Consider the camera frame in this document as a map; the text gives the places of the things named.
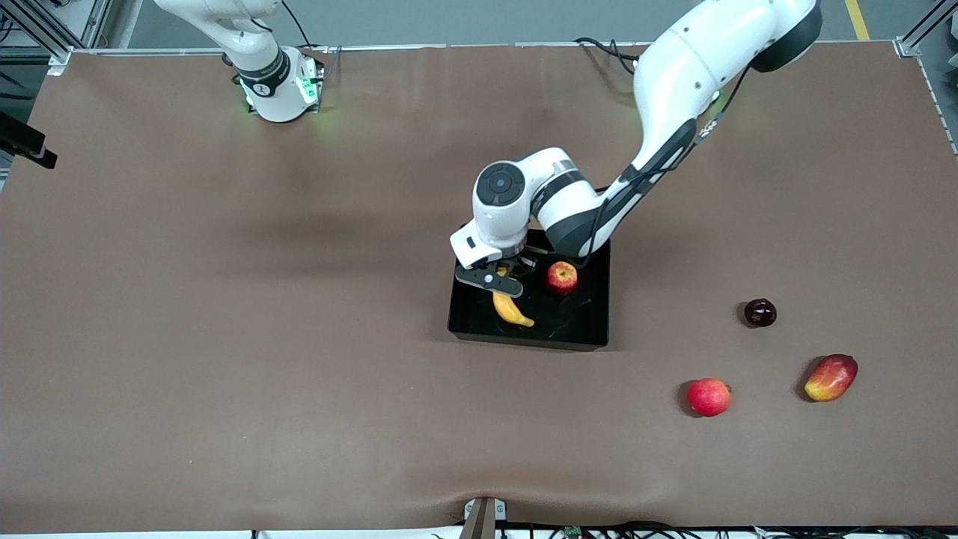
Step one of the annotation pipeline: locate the black plastic box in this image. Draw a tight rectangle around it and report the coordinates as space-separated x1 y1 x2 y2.
447 228 612 352

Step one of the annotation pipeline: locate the dark purple plum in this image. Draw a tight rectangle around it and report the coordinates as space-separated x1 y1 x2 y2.
742 298 778 329

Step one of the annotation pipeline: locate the red yellow mango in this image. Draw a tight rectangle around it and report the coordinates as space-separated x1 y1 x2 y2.
804 354 859 403

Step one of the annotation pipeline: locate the round red apple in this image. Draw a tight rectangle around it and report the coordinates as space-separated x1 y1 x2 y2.
686 378 733 418

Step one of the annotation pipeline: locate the aluminium table edge rail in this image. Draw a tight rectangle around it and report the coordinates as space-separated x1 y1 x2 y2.
49 40 921 76

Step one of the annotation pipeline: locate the red yellow apple with sticker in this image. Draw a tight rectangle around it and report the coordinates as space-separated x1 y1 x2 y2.
545 261 579 296

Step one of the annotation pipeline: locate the yellow banana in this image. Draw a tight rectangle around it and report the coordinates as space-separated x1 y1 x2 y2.
492 264 537 329

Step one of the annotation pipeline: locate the metal table clamp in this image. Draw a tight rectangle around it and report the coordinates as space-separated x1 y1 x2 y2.
463 496 508 539

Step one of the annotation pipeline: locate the black base power cable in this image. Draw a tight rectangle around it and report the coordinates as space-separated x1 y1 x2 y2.
278 0 317 50
573 36 638 76

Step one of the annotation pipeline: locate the brown table mat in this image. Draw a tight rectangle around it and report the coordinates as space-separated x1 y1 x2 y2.
0 41 958 534

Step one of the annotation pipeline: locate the aluminium frame profile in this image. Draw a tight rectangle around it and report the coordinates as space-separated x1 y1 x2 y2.
0 0 113 64
896 0 958 58

